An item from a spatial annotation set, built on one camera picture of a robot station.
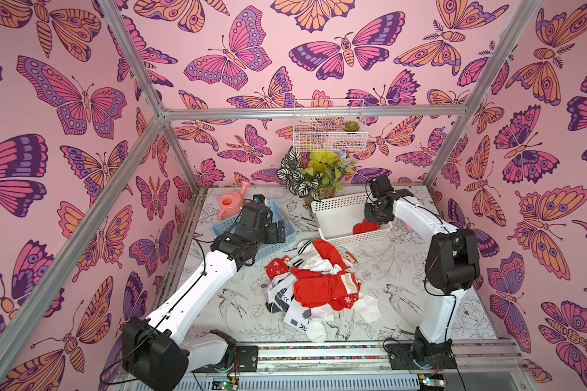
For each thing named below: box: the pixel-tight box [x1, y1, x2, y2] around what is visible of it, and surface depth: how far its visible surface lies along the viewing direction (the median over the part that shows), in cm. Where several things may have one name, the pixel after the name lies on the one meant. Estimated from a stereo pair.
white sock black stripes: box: [291, 238, 319, 270], surface depth 94 cm
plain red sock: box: [291, 239, 349, 308], surface depth 85 cm
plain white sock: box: [304, 294, 382, 343], surface depth 83 cm
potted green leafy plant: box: [276, 147, 357, 207], surface depth 97 cm
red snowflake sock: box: [264, 254, 292, 282], surface depth 94 cm
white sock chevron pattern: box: [265, 274, 313, 334], surface depth 83 cm
